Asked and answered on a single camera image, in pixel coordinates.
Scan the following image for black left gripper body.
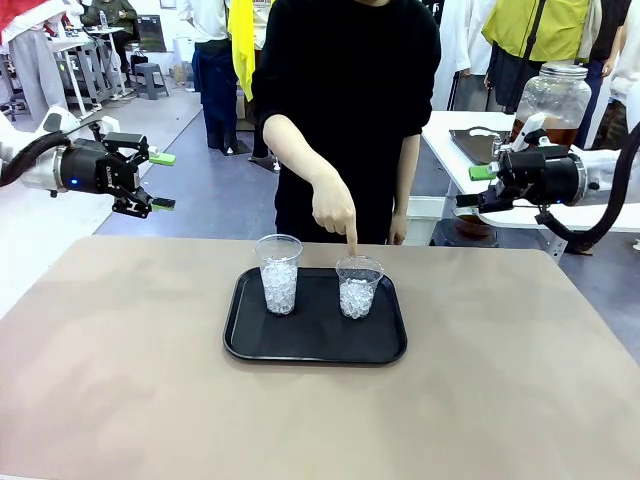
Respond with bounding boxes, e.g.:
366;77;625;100
55;138;142;195

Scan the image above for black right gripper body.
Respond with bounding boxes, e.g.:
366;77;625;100
494;148;584;207

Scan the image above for glass tea dispenser jar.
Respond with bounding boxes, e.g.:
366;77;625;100
510;62;594;151

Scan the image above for short clear iced cup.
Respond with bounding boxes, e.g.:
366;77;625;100
335;255;385;320

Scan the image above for tall clear iced cup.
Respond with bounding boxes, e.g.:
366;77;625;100
253;233;304;316

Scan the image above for person's left forearm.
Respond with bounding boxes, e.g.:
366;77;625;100
392;132;421;219

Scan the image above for person's right forearm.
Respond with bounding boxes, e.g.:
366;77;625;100
263;113;351;194

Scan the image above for person's left hand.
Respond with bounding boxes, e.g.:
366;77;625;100
388;213;409;246

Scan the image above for person's right hand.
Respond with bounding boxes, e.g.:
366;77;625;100
311;175;360;259

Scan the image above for dark brown serving tray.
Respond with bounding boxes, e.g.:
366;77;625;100
448;127;516;166

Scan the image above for white side table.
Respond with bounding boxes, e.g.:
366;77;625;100
421;110;640;259

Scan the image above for white plastic bin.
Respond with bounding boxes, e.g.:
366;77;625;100
405;196;447;246

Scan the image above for grey step stool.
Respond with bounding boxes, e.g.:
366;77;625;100
132;62;170;100

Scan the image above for white storage box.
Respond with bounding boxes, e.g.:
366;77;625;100
173;35;196;92

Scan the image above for black office chair base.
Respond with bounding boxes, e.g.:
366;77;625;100
0;97;27;124

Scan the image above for white workshop desk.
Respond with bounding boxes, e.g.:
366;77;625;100
47;27;127;121

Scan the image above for navy skirt mannequin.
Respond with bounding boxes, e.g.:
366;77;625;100
177;0;251;156

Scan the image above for dark poster board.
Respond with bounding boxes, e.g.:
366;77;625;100
135;14;168;54

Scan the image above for seated person in dark clothes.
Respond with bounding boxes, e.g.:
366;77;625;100
79;0;140;89

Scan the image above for hanging white coat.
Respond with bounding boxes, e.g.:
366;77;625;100
432;0;496;112

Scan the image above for yellow-green jacket mannequin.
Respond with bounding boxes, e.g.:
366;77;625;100
482;0;594;115

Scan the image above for yellow scarf mannequin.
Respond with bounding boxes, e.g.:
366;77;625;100
227;0;266;104

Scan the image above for red garment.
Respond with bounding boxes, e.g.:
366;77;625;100
0;0;69;45

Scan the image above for person's black sweater torso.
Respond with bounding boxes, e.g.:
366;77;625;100
251;0;442;246

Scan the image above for black plastic serving tray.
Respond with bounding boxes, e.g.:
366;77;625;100
223;267;409;367

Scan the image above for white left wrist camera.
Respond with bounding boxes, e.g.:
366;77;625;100
88;115;121;143

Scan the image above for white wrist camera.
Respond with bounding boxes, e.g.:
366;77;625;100
509;112;551;151
88;115;121;143

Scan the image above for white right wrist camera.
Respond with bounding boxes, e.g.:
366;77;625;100
509;112;551;151

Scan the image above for black left arm hose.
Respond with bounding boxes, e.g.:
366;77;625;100
0;130;74;189

